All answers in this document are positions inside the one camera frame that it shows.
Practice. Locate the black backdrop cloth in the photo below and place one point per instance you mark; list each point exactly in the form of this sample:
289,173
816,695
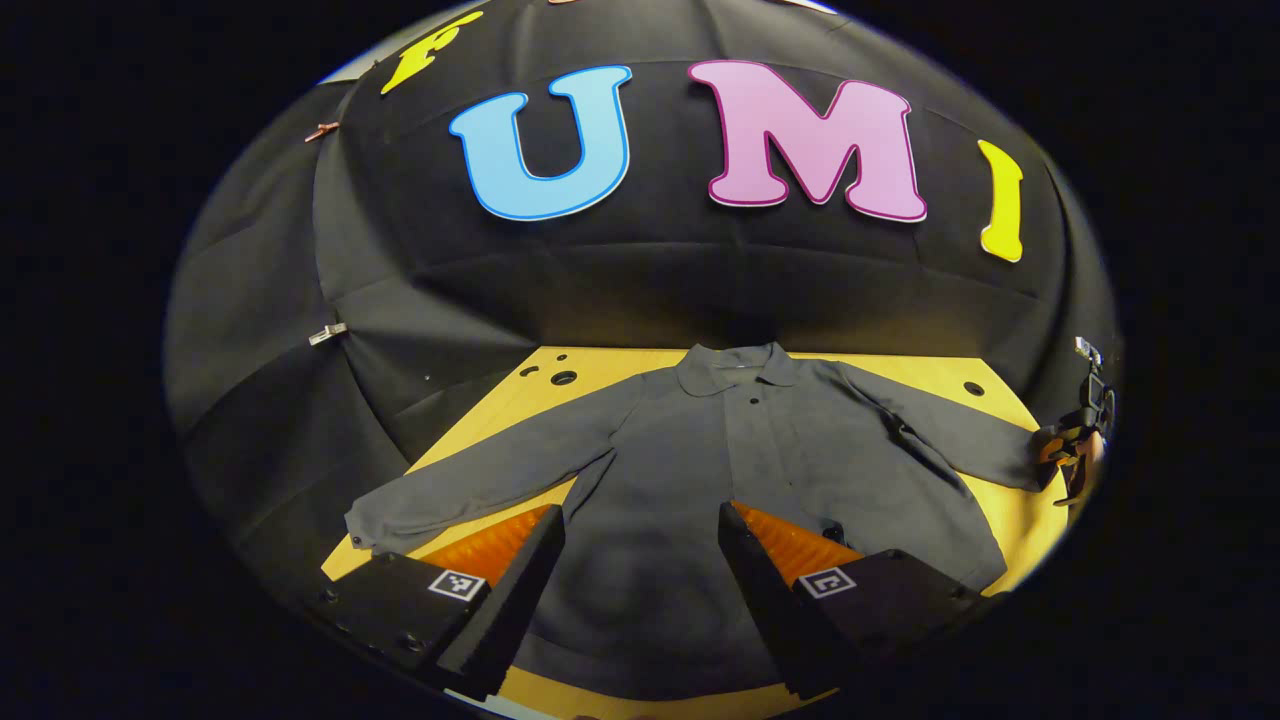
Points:
640,270

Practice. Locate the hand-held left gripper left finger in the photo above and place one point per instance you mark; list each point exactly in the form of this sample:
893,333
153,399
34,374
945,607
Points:
525,590

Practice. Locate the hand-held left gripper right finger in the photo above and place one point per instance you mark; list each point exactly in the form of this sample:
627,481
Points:
770,610

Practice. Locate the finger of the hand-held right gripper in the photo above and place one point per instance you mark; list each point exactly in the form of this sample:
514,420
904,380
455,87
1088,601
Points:
1065,445

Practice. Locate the copper cloth clip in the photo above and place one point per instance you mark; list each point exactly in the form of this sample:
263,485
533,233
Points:
322,130

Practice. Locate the grey long-sleeved shirt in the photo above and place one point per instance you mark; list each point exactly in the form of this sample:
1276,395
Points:
700,450

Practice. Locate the silver cloth clip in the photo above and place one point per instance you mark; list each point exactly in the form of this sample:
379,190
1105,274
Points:
327,333

